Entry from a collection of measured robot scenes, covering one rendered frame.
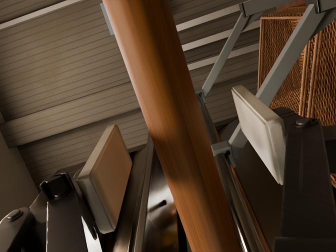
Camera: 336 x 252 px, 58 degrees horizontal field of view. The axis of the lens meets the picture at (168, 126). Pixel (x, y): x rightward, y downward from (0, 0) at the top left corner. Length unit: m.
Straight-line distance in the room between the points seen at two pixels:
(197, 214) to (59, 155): 3.84
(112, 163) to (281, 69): 0.43
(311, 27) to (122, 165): 0.44
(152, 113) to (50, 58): 3.62
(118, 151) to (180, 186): 0.04
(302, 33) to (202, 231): 0.43
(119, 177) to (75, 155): 3.76
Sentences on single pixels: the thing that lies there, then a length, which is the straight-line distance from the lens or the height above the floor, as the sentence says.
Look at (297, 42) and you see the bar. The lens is 0.55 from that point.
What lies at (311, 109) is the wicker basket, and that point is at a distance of 1.15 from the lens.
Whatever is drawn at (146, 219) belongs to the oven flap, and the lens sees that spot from 0.88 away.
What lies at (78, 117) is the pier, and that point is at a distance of 3.59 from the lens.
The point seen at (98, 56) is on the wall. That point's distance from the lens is 3.59.
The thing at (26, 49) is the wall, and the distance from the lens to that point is 3.86.
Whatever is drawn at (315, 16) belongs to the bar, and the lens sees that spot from 0.56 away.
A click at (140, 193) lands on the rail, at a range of 1.02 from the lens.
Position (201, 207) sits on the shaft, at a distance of 0.17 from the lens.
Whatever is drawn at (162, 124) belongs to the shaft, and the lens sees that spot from 0.15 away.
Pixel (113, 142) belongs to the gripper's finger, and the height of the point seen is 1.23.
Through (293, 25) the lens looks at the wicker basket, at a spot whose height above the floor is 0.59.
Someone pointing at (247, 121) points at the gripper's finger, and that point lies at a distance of 0.17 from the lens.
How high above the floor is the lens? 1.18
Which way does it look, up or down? 6 degrees up
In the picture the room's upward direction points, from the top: 107 degrees counter-clockwise
